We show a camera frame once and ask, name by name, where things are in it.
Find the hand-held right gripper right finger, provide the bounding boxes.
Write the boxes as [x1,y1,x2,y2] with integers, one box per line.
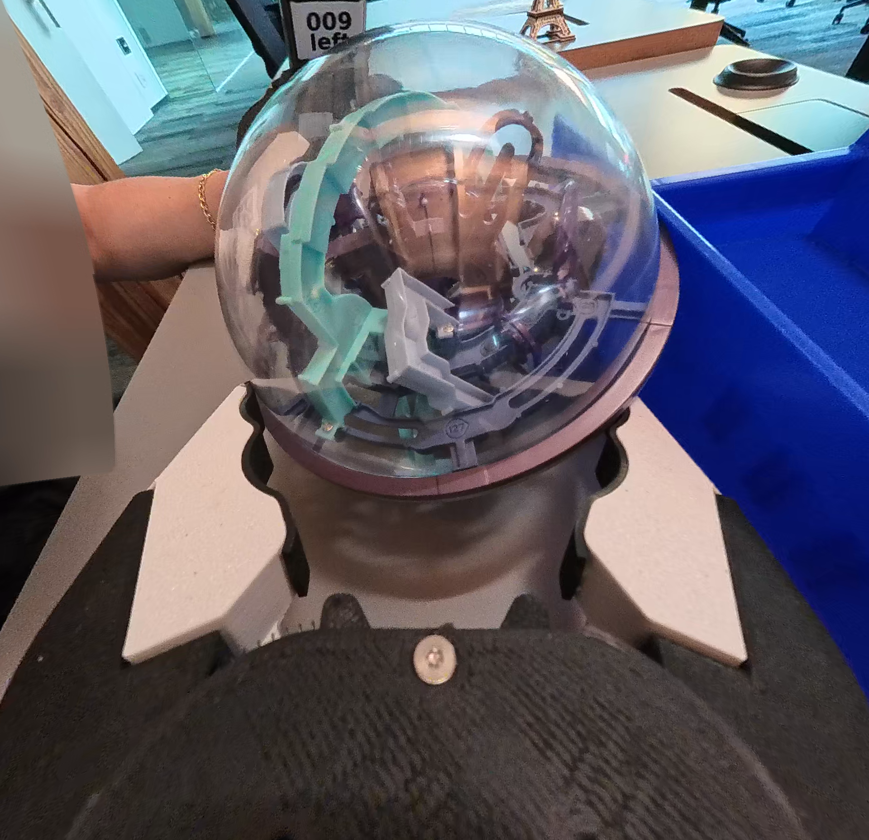
[560,396,749,667]

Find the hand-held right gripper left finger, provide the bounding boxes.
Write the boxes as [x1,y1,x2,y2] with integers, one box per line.
[122,381,311,664]

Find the clear plastic maze ball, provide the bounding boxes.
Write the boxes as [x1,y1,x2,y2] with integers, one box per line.
[214,19,680,498]

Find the person's left forearm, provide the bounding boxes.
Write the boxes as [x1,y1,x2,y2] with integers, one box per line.
[71,171,228,284]

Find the blue plastic bin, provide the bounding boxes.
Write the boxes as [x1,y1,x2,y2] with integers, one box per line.
[638,147,869,693]

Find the small tower model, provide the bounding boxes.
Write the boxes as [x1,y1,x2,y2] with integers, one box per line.
[519,0,578,43]

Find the wooden cabinet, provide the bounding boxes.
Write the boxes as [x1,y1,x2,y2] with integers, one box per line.
[20,38,205,360]

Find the long wooden desk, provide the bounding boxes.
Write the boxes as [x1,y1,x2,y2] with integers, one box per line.
[444,0,725,71]

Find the black desk grommet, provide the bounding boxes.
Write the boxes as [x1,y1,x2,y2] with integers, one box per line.
[713,58,800,94]

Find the gold chain bracelet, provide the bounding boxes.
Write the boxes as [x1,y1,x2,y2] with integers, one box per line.
[197,168,225,233]

